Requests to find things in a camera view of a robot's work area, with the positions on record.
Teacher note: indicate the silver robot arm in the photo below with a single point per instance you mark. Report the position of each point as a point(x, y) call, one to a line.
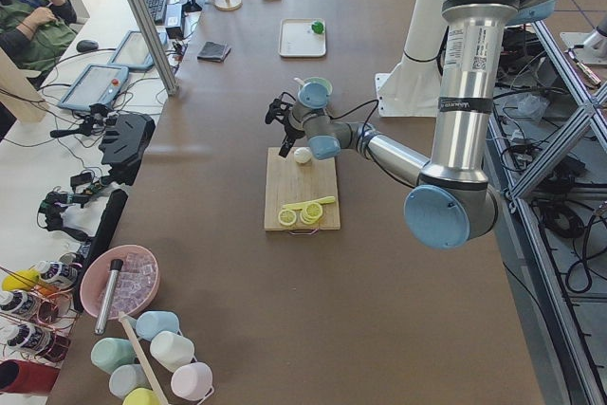
point(450, 201)

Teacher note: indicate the red cup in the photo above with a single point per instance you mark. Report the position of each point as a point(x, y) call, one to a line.
point(28, 378)

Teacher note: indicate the black computer mouse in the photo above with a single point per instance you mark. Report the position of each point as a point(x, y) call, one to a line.
point(84, 46)

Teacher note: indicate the seated person green jacket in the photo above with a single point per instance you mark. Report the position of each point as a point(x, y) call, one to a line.
point(36, 33)

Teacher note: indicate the near teach pendant tablet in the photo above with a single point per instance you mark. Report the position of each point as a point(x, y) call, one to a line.
point(97, 84)

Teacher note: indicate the single lemon slice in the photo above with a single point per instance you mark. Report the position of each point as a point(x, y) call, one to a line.
point(287, 217)

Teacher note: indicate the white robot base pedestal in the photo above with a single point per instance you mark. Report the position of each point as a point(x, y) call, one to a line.
point(412, 88)

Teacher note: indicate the yellow plastic knife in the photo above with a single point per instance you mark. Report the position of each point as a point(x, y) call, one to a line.
point(300, 205)

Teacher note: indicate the green lime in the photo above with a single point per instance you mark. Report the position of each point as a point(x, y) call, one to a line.
point(318, 27)

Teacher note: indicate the metal tube black cap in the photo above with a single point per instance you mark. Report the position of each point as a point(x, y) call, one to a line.
point(108, 297)

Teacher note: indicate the light blue cup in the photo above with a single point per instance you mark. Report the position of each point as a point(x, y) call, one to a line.
point(151, 323)

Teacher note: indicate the pink cup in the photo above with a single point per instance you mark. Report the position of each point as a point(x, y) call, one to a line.
point(193, 382)

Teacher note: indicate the folded grey cloth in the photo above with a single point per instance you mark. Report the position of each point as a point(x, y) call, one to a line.
point(213, 52)

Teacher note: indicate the pink bowl of ice cubes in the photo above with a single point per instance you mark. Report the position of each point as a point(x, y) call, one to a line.
point(137, 285)

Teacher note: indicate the bottles in copper rack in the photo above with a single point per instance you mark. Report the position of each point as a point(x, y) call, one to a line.
point(37, 311)

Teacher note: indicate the stacked lemon slices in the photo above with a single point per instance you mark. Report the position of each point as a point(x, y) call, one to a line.
point(311, 214)

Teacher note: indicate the yellow cup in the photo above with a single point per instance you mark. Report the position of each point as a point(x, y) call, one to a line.
point(141, 396)

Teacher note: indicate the cream rabbit tray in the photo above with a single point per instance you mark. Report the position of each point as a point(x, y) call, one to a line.
point(296, 39)

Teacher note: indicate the bamboo cutting board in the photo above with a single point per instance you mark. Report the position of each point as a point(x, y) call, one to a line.
point(291, 182)

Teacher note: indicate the mint green bowl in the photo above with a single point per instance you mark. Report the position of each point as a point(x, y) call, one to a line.
point(315, 92)

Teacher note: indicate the aluminium frame post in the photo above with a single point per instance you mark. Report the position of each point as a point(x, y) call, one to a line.
point(148, 29)

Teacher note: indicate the pale blue cup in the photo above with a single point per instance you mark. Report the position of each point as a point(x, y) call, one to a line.
point(126, 379)

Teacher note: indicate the far teach pendant tablet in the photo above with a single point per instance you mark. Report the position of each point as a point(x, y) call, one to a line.
point(133, 52)

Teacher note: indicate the white cup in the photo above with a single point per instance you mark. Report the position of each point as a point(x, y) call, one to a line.
point(172, 350)

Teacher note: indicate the black long bar device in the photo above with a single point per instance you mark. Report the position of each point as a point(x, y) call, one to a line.
point(110, 218)

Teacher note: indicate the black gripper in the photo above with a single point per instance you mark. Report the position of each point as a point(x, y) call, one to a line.
point(292, 129)

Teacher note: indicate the mint green cup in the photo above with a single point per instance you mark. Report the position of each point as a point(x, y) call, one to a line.
point(108, 354)

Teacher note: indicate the teach pendant tablet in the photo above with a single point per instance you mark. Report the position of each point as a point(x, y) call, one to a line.
point(97, 84)
point(133, 52)

